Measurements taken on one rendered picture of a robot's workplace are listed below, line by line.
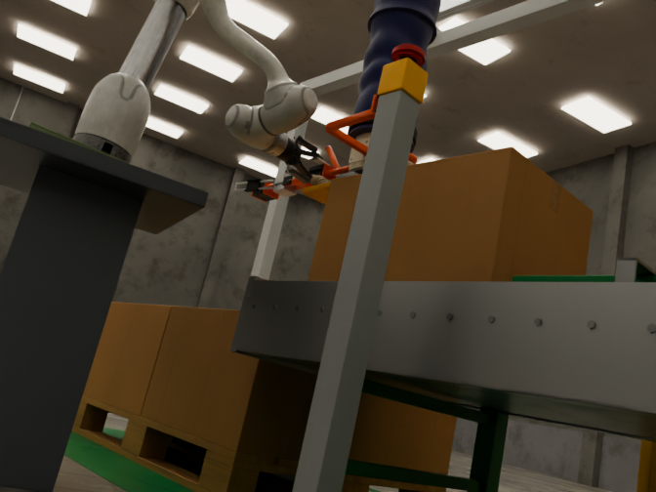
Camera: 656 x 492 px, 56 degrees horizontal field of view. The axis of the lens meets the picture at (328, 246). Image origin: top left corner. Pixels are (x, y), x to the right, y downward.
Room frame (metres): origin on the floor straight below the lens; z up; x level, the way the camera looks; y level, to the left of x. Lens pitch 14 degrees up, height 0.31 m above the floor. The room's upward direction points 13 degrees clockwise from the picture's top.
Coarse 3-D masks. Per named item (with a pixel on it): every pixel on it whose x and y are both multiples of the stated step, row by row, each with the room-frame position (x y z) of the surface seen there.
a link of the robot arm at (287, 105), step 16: (208, 0) 1.67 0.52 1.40; (224, 0) 1.69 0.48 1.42; (208, 16) 1.70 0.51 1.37; (224, 16) 1.68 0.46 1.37; (224, 32) 1.69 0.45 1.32; (240, 32) 1.67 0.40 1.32; (240, 48) 1.68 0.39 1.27; (256, 48) 1.65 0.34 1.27; (272, 64) 1.64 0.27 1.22; (272, 80) 1.65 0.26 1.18; (288, 80) 1.64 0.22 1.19; (272, 96) 1.64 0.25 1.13; (288, 96) 1.62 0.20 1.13; (304, 96) 1.61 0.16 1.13; (272, 112) 1.66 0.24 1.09; (288, 112) 1.64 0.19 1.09; (304, 112) 1.63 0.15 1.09; (272, 128) 1.70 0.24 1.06; (288, 128) 1.69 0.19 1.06
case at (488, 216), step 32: (448, 160) 1.39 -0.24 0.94; (480, 160) 1.32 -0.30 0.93; (512, 160) 1.26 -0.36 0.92; (352, 192) 1.63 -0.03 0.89; (416, 192) 1.45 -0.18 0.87; (448, 192) 1.38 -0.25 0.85; (480, 192) 1.31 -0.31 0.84; (512, 192) 1.28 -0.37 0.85; (544, 192) 1.36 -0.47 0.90; (416, 224) 1.44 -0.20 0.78; (448, 224) 1.36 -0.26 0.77; (480, 224) 1.30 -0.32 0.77; (512, 224) 1.29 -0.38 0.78; (544, 224) 1.37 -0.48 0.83; (576, 224) 1.46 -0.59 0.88; (320, 256) 1.69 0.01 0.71; (416, 256) 1.42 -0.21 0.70; (448, 256) 1.35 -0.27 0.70; (480, 256) 1.29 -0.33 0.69; (512, 256) 1.30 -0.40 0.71; (544, 256) 1.38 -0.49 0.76; (576, 256) 1.48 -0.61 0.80
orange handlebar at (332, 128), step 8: (360, 112) 1.56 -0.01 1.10; (368, 112) 1.54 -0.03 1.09; (336, 120) 1.64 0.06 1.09; (344, 120) 1.61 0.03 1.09; (352, 120) 1.58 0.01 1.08; (360, 120) 1.57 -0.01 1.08; (328, 128) 1.66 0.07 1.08; (336, 128) 1.65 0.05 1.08; (336, 136) 1.70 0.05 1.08; (344, 136) 1.71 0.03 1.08; (352, 144) 1.74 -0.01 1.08; (360, 144) 1.75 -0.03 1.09; (360, 152) 1.78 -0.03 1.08; (408, 160) 1.79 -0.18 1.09; (416, 160) 1.77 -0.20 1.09; (344, 168) 1.95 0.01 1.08; (328, 176) 2.02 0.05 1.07; (272, 184) 2.25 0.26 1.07; (288, 184) 2.18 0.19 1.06; (296, 184) 2.16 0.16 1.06; (304, 184) 2.14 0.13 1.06
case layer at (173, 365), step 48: (144, 336) 2.39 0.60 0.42; (192, 336) 2.13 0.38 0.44; (96, 384) 2.62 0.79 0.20; (144, 384) 2.31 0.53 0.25; (192, 384) 2.07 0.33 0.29; (240, 384) 1.88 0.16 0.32; (288, 384) 1.91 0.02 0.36; (192, 432) 2.02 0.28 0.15; (240, 432) 1.83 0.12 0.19; (288, 432) 1.94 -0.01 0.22; (384, 432) 2.22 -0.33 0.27; (432, 432) 2.39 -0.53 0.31
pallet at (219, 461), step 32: (96, 416) 2.67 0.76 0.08; (128, 416) 2.35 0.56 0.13; (128, 448) 2.30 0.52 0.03; (160, 448) 2.28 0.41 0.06; (192, 448) 2.84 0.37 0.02; (224, 448) 1.87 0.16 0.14; (192, 480) 1.99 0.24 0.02; (224, 480) 1.85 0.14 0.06; (256, 480) 1.89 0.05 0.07; (288, 480) 2.49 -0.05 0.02; (352, 480) 2.14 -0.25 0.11; (384, 480) 2.24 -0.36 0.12
